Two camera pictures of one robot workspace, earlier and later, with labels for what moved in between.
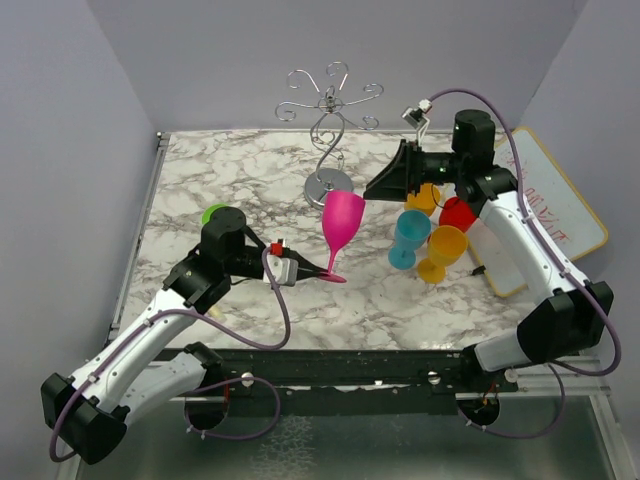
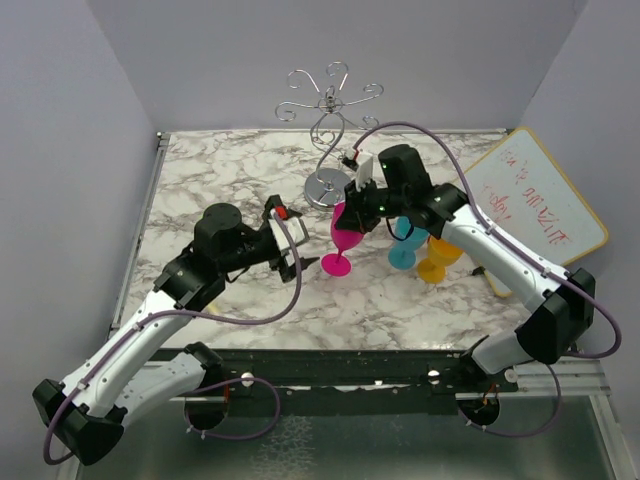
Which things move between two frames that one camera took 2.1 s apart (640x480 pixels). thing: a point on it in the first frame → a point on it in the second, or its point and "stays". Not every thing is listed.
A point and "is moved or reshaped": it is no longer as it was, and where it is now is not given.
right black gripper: x=400 y=177 → x=354 y=216
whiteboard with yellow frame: x=553 y=204 stays
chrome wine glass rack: x=328 y=131 stays
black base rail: x=338 y=382 stays
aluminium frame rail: x=158 y=165 stays
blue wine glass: x=411 y=230 stays
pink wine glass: x=342 y=216 is moved or reshaped
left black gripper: x=306 y=269 → x=287 y=272
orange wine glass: x=445 y=246 stays
